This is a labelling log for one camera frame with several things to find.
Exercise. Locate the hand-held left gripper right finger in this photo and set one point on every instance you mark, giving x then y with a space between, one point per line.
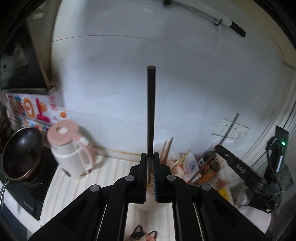
155 183

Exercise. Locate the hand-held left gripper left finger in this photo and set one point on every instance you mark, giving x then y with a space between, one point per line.
145 178

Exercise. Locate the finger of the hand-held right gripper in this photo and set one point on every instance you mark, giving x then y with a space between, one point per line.
222 149

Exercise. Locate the dark chopstick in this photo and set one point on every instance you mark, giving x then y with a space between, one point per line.
231 127
151 104

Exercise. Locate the clear plastic bag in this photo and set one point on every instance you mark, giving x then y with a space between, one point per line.
229 172

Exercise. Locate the dark bottle orange label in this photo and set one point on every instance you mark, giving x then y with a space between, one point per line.
205 179

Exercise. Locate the brown wooden chopstick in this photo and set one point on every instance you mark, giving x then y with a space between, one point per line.
164 150
170 147

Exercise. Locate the white blue carton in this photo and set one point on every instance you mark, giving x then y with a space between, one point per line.
192 166

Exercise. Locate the yellow pouch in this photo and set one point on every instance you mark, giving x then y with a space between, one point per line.
224 194

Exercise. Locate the light bamboo chopstick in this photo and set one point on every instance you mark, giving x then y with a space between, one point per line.
183 158

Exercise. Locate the black device with green light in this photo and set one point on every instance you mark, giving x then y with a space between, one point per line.
269 148

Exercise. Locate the striped table cover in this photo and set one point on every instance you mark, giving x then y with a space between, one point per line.
99 169

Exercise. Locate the calico cat figure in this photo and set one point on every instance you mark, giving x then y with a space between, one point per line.
141 235

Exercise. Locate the white pink electric kettle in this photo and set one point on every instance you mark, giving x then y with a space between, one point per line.
69 153

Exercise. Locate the black induction cooker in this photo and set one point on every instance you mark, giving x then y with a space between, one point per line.
30 194

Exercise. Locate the black frying pan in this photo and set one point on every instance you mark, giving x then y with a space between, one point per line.
20 153

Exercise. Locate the white pipe black end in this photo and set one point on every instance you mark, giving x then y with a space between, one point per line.
222 20

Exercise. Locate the colourful printed box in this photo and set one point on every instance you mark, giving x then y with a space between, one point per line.
30 109

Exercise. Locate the dark range hood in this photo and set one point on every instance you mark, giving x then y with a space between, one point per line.
20 60

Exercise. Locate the white wall socket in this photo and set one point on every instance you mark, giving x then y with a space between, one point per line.
222 127
239 132

